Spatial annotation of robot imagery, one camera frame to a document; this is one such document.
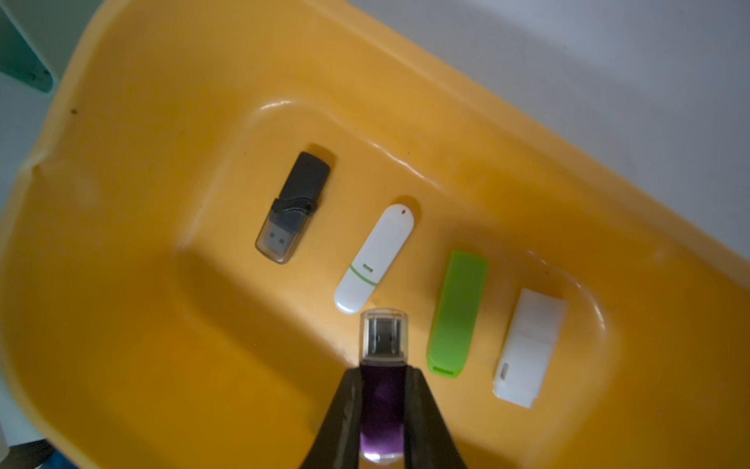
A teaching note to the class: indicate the purple usb drive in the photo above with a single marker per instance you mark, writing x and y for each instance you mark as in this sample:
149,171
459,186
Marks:
384,357

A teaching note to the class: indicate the green desk file organizer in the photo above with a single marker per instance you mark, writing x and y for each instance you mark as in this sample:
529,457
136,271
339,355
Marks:
19,61

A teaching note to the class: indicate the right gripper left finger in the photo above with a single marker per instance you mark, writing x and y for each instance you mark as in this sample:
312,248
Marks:
338,443

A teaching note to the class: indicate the white green-stripe usb drive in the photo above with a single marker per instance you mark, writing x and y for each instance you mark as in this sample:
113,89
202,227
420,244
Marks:
373,260

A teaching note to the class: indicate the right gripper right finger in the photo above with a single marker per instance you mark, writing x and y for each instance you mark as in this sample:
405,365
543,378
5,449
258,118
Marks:
427,441

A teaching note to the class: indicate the yellow plastic storage box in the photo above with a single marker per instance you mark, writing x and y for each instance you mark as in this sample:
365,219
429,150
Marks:
142,328

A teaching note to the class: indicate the translucent white usb drive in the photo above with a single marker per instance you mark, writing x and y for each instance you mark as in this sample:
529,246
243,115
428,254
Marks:
528,348

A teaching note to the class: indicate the black clear-cap usb drive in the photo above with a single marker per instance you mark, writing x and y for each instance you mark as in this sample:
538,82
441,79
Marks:
294,207

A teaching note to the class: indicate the green usb drive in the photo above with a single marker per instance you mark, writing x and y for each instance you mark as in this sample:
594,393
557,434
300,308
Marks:
456,314

